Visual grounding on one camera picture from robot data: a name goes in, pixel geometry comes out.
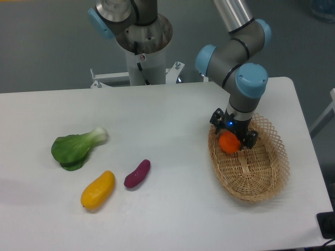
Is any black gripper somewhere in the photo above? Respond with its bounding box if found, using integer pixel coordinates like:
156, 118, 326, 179
209, 108, 259, 150

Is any orange fruit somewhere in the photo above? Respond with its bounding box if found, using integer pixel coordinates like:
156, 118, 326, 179
219, 131, 241, 154

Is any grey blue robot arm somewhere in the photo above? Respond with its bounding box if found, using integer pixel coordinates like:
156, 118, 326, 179
88, 1, 272, 149

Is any woven wicker basket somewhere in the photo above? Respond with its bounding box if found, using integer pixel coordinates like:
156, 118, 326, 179
208, 113, 290, 202

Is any purple sweet potato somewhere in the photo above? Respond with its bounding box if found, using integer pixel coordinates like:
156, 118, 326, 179
124, 159, 151, 189

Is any black device at table edge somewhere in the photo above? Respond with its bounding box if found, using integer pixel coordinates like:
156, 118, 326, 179
316, 212, 334, 239

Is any yellow mango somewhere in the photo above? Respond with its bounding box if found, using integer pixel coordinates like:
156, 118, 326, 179
81, 170, 115, 210

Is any green bok choy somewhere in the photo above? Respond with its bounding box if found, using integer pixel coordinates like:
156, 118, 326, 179
51, 127, 108, 172

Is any white metal base frame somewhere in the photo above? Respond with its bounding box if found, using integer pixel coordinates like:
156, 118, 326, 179
90, 61, 209, 88

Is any white frame at right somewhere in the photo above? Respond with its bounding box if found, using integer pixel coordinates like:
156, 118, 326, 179
309, 88, 334, 139

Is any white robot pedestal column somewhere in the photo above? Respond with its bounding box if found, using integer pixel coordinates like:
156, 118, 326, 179
115, 14, 174, 86

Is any black cable on pedestal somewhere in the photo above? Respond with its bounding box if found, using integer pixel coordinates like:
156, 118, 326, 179
133, 41, 152, 86

